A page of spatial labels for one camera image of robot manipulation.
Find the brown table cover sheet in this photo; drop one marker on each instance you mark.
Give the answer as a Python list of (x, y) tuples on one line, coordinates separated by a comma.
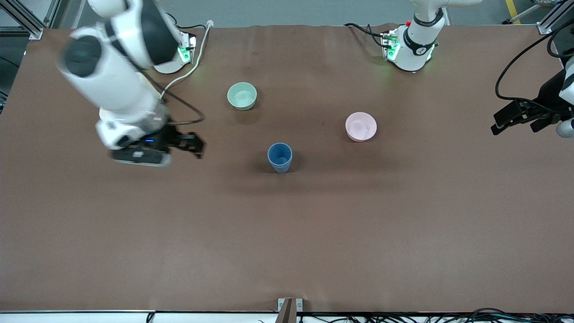
[(287, 233)]

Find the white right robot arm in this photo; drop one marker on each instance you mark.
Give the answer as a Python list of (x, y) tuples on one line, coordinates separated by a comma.
[(112, 76)]

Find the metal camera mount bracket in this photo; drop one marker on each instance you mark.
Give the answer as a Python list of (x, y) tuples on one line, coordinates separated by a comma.
[(289, 310)]

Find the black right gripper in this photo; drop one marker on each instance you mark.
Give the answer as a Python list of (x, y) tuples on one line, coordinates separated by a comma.
[(167, 136)]

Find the grey metal stand leg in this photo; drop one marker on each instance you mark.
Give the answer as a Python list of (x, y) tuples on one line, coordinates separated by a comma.
[(524, 13)]

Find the aluminium frame profile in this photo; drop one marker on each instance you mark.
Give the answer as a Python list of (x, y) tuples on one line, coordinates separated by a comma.
[(554, 18), (22, 18)]

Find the pink plastic bowl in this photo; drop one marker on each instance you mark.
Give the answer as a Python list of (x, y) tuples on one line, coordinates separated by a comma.
[(361, 126)]

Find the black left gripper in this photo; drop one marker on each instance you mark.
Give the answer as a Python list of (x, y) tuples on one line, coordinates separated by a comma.
[(550, 96)]

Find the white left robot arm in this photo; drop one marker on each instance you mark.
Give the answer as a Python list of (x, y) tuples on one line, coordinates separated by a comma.
[(415, 49)]

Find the green plastic bowl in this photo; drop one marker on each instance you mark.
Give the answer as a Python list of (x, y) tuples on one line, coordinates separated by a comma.
[(242, 95)]

